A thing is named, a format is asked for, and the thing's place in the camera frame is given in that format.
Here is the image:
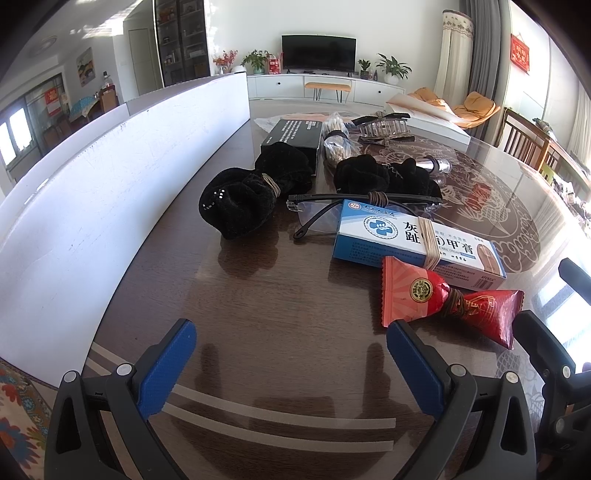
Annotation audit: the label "wall painting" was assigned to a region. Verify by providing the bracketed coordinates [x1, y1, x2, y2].
[76, 47, 96, 87]

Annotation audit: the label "black frame eyeglasses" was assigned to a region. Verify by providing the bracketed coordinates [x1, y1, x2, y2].
[287, 191, 443, 242]

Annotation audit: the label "white flat carton box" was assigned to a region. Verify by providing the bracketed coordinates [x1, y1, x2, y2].
[387, 94, 471, 153]

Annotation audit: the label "green potted plant left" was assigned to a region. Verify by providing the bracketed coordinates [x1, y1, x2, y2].
[242, 49, 273, 75]

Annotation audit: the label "black velvet pouch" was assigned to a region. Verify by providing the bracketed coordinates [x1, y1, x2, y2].
[198, 142, 312, 240]
[334, 154, 443, 199]

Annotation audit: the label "white board partition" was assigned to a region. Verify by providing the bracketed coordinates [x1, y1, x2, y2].
[1, 73, 250, 386]

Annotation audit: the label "small potted plant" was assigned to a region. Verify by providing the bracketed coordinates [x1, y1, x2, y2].
[358, 59, 372, 80]

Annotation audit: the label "black television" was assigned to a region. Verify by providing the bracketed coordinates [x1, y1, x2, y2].
[281, 34, 356, 73]

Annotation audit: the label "clear tube with gold card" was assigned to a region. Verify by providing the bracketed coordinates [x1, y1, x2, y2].
[416, 155, 452, 175]

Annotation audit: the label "dark glass display cabinet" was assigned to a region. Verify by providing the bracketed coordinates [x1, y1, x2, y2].
[153, 0, 211, 87]

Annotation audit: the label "green potted plant right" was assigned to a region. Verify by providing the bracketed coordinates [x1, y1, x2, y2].
[377, 53, 413, 85]

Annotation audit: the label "black cardboard box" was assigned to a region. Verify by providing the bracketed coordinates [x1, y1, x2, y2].
[260, 119, 322, 176]

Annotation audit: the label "white standing air conditioner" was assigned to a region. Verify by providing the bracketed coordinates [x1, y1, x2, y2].
[434, 9, 474, 107]

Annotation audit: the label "orange lounge chair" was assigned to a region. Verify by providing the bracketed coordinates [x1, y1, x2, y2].
[410, 87, 500, 129]

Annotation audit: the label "red wall decoration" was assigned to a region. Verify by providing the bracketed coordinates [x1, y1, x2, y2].
[510, 35, 530, 73]

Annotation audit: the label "wooden dining chair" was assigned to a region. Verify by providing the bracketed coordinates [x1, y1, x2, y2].
[495, 107, 550, 172]

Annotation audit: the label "patterned floral cloth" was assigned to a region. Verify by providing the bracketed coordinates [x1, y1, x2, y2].
[0, 360, 56, 479]

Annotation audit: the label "grey curtain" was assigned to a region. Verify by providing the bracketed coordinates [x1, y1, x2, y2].
[459, 0, 514, 139]

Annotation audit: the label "blue white medicine box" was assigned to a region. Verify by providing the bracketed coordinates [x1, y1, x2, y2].
[332, 200, 507, 291]

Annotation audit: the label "red candy wrapper packet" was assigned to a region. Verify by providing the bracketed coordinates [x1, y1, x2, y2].
[382, 256, 524, 349]

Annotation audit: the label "wooden bench stool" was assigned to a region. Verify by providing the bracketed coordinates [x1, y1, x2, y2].
[304, 82, 352, 103]

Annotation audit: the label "red flower vase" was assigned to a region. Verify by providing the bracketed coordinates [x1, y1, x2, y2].
[213, 50, 238, 74]

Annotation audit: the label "clear black hair claw clip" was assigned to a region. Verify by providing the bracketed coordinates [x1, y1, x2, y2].
[352, 112, 415, 146]

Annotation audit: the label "cotton swab plastic bag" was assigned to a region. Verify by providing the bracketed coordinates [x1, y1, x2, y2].
[321, 112, 361, 170]

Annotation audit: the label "white tv cabinet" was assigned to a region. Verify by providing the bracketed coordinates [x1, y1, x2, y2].
[246, 73, 406, 106]

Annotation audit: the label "green potted plant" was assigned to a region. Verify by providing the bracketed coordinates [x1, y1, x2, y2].
[377, 53, 413, 85]
[242, 49, 273, 75]

